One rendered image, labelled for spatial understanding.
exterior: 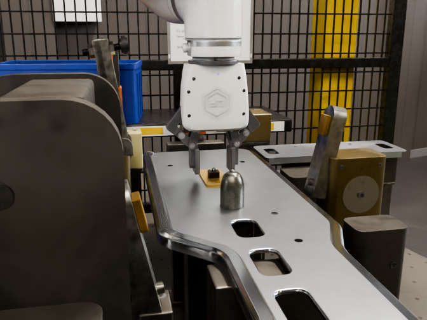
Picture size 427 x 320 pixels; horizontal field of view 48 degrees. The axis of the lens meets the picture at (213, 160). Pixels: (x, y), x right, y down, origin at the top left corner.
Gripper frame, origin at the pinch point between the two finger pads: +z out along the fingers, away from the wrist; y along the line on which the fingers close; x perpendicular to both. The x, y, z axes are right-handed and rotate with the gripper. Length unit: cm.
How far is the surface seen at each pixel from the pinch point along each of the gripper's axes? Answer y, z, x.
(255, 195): 4.3, 3.0, -9.3
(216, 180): 0.1, 2.7, -2.0
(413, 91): 260, 35, 336
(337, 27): 47, -21, 58
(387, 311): 6.9, 3.0, -39.6
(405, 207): 185, 104, 221
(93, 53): -17.3, -16.7, -0.9
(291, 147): 19.4, 3.1, 17.4
